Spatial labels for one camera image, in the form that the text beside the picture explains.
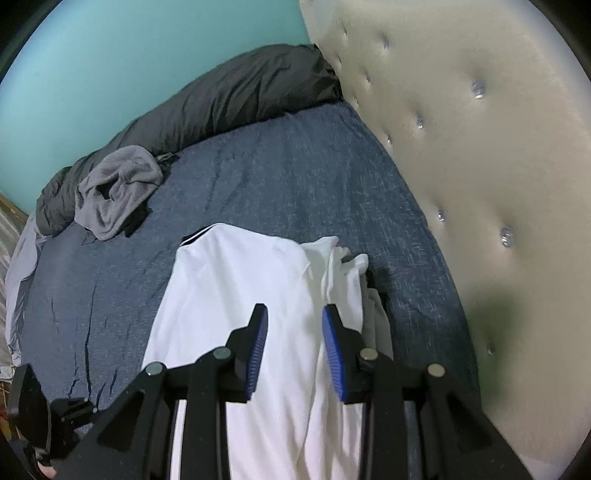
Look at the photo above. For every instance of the dark grey rolled duvet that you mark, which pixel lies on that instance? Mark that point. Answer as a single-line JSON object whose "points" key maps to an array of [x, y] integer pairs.
{"points": [[221, 101]]}

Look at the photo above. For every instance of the light grey blanket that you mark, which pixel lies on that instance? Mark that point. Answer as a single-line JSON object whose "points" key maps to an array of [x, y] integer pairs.
{"points": [[23, 277]]}

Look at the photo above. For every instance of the grey knit garment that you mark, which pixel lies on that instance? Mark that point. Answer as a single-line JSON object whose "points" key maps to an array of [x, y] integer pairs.
{"points": [[120, 194]]}

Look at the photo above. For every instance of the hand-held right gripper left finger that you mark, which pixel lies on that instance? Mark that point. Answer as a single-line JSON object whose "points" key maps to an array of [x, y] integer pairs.
{"points": [[256, 355]]}

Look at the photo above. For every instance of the white polo shirt black trim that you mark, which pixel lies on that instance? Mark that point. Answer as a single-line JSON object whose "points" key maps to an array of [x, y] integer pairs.
{"points": [[231, 286]]}

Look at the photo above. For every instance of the person's left hand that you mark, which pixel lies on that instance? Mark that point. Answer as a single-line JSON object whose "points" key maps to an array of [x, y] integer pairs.
{"points": [[47, 471]]}

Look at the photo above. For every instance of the cream tufted headboard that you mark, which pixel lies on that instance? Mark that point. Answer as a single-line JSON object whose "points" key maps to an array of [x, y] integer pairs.
{"points": [[485, 161]]}

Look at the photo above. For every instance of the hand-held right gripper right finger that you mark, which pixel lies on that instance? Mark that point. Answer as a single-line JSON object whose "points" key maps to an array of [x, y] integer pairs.
{"points": [[334, 355]]}

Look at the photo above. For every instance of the yellow wooden strip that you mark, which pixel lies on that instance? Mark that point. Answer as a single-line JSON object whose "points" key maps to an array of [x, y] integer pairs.
{"points": [[11, 205]]}

